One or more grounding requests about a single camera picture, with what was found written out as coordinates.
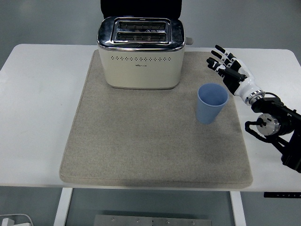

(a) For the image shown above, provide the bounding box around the white table leg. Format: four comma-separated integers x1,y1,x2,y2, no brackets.
230,191,247,226
53,188,74,226

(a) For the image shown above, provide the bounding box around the person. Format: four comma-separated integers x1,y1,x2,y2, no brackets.
100,0,183,20

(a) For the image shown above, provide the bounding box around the beige felt table mat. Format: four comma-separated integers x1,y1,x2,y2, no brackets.
58,49,253,189

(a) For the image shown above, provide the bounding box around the cream chrome two-slot toaster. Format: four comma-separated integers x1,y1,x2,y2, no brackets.
96,16,195,90

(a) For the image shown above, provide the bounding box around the grey metal plate with screws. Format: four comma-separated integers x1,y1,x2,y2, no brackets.
94,214,212,226

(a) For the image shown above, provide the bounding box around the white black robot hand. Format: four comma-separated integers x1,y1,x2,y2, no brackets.
206,44,262,97

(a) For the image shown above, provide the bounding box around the light blue ribbed cup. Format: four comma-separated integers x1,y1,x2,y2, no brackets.
196,83,229,125

